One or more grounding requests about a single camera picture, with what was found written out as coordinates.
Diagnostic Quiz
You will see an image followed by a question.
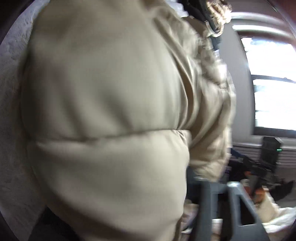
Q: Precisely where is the person's right hand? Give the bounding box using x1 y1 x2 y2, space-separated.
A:
244 171 265 204

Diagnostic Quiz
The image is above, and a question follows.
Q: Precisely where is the window with dark frame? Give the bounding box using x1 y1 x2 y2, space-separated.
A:
240 35 295 138

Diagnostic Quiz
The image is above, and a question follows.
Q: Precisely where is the white bag on floor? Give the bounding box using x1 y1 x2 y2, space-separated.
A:
180 180 296 241

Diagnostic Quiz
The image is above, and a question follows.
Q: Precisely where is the lavender embossed bed blanket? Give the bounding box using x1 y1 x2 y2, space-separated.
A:
1 1 48 240

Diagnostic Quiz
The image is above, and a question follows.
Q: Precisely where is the beige puffer jacket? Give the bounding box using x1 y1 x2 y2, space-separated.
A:
20 1 235 240

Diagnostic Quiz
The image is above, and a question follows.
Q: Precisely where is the beige striped plush robe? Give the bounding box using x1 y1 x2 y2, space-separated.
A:
205 1 232 38

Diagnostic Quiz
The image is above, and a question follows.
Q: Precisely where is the grey radiator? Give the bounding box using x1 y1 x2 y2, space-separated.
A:
232 143 295 186

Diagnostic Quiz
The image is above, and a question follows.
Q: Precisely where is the black folded fleece garment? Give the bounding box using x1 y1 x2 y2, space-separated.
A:
178 0 221 51

